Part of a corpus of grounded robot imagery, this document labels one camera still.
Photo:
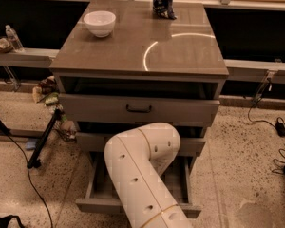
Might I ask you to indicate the small basket with items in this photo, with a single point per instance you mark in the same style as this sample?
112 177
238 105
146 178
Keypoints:
5 46

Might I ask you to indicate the clear plastic water bottle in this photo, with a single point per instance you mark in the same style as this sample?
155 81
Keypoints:
14 39

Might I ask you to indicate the white ceramic bowl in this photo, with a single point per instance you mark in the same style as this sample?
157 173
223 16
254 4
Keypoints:
100 23

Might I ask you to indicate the top grey drawer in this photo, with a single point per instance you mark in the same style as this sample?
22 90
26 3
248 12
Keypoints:
134 110

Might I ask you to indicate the middle grey drawer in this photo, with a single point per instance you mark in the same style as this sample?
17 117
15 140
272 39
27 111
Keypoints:
90 142

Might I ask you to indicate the bottom grey open drawer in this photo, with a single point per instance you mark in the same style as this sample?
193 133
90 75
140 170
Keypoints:
101 196

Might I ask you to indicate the black power adapter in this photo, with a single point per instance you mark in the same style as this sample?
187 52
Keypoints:
280 127

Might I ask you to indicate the pile of snack packages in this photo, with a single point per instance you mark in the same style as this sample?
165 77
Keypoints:
47 92

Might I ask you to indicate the grey drawer cabinet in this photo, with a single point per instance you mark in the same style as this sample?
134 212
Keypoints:
145 56

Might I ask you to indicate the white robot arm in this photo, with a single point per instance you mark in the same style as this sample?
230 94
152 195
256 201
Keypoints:
135 160

